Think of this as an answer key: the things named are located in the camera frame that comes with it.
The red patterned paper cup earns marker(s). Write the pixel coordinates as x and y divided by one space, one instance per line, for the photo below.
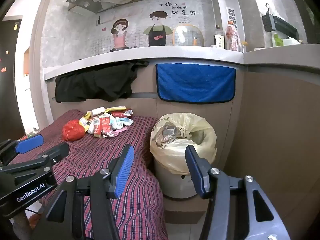
103 123

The white printed packet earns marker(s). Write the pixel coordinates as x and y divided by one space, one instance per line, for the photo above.
92 127

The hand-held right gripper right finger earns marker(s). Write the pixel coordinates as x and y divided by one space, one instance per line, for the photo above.
193 165

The cartoon wall sticker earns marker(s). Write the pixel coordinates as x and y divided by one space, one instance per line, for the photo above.
156 33

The yellow purple wrapper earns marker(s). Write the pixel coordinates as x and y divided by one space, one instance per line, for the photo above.
85 122

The green white plastic bag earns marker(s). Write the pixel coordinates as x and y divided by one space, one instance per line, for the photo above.
278 40

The round dark foil lid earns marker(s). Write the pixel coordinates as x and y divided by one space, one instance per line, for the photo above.
110 133

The glass pot lid wooden rim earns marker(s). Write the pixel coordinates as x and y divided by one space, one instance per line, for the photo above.
187 35

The red plastic bag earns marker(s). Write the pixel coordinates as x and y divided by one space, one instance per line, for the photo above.
72 131

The orange-capped plastic bottle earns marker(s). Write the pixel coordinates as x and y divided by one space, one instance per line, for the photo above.
232 38

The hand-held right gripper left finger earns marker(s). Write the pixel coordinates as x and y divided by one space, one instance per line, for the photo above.
125 170

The dark sauce bottle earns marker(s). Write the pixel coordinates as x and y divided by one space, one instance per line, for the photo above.
218 41

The black cloth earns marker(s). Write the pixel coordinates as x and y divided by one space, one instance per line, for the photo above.
100 85

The black dish rack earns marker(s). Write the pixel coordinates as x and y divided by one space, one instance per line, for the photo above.
286 27

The black refrigerator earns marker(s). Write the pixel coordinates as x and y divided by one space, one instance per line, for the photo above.
10 80

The red can with white label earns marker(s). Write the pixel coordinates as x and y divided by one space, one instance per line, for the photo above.
117 113

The white trash bin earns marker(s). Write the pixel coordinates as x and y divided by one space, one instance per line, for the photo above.
175 185

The red plaid cloth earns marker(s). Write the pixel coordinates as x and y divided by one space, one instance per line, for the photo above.
100 152

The blue towel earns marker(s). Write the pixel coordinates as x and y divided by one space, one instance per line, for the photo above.
195 82

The white wall vent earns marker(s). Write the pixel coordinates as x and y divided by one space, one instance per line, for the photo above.
231 15

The black hanging utensil holder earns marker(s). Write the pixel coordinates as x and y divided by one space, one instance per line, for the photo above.
268 22

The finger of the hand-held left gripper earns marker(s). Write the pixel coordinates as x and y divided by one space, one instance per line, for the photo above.
58 151
30 142

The yellow plastic bin liner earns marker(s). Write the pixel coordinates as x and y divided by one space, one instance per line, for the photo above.
172 151

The silver yellow wrapper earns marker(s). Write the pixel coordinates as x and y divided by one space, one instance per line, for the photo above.
115 108

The white blue wrapper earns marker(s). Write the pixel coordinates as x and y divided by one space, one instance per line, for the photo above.
120 123

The white bowl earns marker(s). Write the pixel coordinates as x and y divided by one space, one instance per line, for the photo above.
259 49

